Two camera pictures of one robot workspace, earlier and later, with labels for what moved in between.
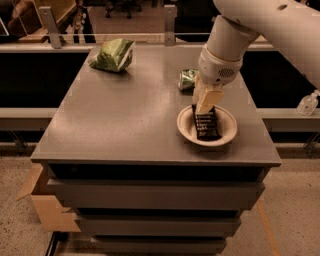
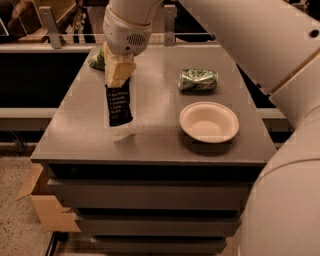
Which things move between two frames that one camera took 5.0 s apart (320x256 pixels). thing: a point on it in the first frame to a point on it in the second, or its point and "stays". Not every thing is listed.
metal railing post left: (47, 14) stays
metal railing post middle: (169, 25) stays
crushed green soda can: (186, 82) stays
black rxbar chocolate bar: (206, 125) to (119, 103)
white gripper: (217, 69) to (124, 36)
